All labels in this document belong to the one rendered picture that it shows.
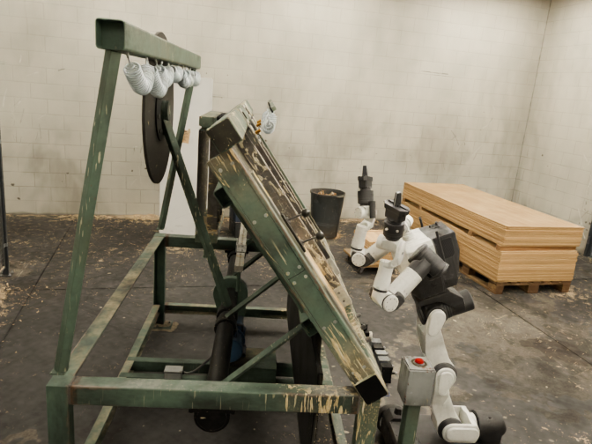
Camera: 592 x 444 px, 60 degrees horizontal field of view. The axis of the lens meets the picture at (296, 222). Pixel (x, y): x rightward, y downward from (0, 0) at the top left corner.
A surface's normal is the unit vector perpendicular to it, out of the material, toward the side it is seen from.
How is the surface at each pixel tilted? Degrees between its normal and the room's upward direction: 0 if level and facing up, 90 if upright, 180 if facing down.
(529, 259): 90
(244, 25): 90
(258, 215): 90
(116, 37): 90
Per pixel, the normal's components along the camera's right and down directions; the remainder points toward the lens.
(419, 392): 0.07, 0.26
